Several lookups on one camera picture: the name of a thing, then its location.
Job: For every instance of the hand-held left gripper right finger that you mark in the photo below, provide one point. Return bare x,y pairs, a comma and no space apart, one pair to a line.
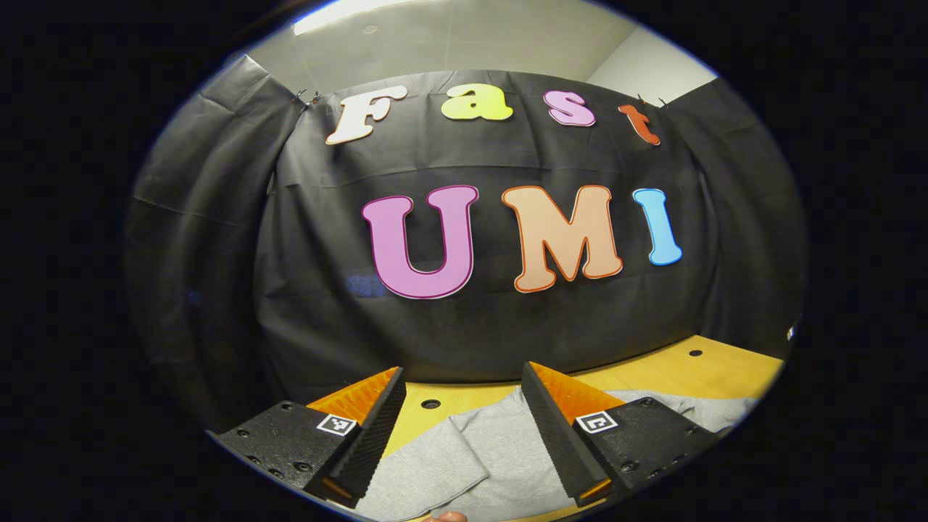
558,435

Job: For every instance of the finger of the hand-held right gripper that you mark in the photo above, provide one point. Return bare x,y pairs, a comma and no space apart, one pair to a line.
792,332

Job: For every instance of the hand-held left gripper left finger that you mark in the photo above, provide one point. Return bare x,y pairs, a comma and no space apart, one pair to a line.
373,435

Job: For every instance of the grey zip-neck sweatshirt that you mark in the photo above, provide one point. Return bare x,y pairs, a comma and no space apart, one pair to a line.
493,442

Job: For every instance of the black backdrop cloth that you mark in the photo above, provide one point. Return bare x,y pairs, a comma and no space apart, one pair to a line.
471,333

